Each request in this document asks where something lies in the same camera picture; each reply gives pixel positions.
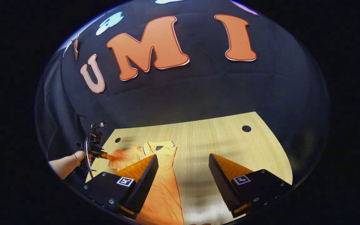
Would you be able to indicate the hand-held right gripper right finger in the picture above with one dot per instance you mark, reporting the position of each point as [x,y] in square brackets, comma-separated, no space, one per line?
[222,187]

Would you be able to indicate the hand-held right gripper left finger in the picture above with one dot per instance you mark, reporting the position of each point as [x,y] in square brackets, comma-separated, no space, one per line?
[145,187]

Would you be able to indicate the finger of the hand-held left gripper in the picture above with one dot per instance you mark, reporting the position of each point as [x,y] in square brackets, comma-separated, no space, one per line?
[107,156]

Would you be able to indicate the orange T-shirt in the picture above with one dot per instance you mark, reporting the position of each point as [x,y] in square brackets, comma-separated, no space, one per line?
[164,200]

